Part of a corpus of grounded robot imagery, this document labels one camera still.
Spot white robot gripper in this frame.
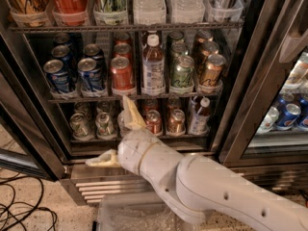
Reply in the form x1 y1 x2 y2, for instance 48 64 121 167
85 94 185 185

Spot blue pepsi can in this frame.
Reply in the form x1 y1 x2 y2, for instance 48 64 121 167
43 60 75 94
51 45 78 82
275 103 301 130
53 33 74 48

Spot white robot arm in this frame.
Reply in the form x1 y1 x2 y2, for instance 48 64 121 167
86 96 308 231

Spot shelf silver can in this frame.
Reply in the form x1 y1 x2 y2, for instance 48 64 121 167
69 113 93 141
209 0 243 22
95 112 116 139

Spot bottom shelf water bottle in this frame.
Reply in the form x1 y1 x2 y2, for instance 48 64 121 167
117 112 126 137

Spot bottom shelf red can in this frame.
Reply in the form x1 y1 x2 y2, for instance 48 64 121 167
145 110 162 136

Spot bottom shelf left silver can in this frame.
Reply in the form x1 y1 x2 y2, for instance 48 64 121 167
69 113 93 141

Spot bottom shelf gold can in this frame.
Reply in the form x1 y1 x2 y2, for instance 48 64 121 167
167 109 185 135

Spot shelf gold can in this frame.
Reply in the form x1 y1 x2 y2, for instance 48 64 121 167
9 0 49 27
167 109 185 135

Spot front red soda can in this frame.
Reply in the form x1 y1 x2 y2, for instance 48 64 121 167
110 57 134 90

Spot red soda can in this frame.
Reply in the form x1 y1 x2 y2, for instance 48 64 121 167
113 43 132 60
115 32 132 44
110 57 134 90

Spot front blue pepsi can second row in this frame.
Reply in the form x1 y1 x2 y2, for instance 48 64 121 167
77 58 105 92

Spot blue pepsi can second row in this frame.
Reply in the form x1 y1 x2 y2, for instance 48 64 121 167
77 58 105 92
84 43 107 70

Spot bottom shelf tea bottle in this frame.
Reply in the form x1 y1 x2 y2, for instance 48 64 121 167
189 96 211 135

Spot front green soda can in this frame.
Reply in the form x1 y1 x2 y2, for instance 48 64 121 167
170 55 194 88

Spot green soda can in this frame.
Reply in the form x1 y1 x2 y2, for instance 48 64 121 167
167 31 185 45
169 42 189 64
170 55 194 88

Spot middle red soda can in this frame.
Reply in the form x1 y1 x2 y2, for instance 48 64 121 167
113 43 132 60

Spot left open fridge door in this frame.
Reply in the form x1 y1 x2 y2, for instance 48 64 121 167
0 52 64 181

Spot rear blue pepsi can second row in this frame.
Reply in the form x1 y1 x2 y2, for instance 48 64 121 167
84 43 107 70

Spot rear red soda can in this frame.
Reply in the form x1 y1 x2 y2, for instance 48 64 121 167
115 32 132 44

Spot middle green soda can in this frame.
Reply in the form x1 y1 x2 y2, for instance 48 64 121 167
169 42 189 64

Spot front gold soda can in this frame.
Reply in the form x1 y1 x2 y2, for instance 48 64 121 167
199 54 226 87

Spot gold soda can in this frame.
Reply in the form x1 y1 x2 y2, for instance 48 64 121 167
193 30 214 48
196 41 219 66
199 54 226 87

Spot rear green soda can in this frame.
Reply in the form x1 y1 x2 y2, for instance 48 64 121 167
167 31 185 45

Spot middle gold soda can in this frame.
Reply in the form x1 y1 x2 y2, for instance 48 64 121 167
196 41 219 66

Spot rear gold soda can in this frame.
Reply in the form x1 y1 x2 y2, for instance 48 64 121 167
193 30 214 48

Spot top shelf green can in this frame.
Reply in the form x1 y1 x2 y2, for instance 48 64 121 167
93 0 127 25

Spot top shelf clear water bottle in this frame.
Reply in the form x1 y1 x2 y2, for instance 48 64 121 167
133 0 167 25

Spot top shelf red coca-cola can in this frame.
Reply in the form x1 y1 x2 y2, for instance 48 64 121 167
53 0 88 26

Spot right glass fridge door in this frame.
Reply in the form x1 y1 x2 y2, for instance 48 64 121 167
219 0 308 167

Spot top shelf gold can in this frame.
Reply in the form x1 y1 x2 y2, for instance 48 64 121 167
9 0 49 27

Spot blue pepsi can behind glass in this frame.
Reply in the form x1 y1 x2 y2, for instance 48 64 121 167
275 103 301 130

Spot top shelf silver can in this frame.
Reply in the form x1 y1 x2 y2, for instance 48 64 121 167
209 0 243 22

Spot clear plastic bin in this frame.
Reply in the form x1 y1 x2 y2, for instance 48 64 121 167
96 192 195 231

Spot brown tea bottle white cap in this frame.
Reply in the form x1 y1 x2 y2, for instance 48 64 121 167
142 34 166 95

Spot middle wire shelf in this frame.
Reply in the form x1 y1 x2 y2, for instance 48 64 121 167
48 91 221 104

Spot wire shelf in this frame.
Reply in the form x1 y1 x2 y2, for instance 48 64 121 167
48 91 221 104
9 21 244 34

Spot black cables on floor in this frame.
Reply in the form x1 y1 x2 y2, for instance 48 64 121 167
0 167 59 231

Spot top wire shelf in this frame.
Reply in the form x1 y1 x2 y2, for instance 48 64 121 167
9 21 244 34

